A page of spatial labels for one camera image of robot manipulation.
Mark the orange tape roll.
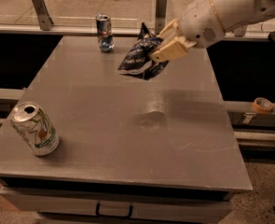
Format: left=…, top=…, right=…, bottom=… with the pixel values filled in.
left=253, top=97, right=273, bottom=113

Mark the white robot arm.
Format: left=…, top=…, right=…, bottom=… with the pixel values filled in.
left=150, top=0, right=275, bottom=63

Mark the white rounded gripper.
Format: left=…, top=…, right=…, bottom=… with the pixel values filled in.
left=149, top=0, right=226, bottom=63

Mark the black drawer handle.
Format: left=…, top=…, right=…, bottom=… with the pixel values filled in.
left=95, top=202, right=133, bottom=218

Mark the blue chip bag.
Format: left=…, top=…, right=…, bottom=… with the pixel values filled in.
left=117, top=22, right=168, bottom=80

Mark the white green 7up can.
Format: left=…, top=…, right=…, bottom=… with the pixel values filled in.
left=10, top=101, right=60, bottom=156

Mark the blue silver energy drink can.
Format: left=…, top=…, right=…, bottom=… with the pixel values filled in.
left=96, top=14, right=114, bottom=52

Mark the left metal rail bracket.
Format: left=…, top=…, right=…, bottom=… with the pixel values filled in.
left=32, top=0, right=54, bottom=31

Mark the metal rail bracket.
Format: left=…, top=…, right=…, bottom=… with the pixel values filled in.
left=32, top=0, right=54, bottom=31
left=155, top=0, right=167, bottom=34
left=233, top=25, right=247, bottom=37

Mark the right metal rail bracket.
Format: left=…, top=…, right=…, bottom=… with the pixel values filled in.
left=233, top=25, right=247, bottom=37

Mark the middle metal rail bracket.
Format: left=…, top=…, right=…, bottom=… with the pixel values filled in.
left=155, top=0, right=167, bottom=34

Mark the white drawer front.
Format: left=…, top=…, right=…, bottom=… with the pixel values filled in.
left=0, top=187, right=232, bottom=224

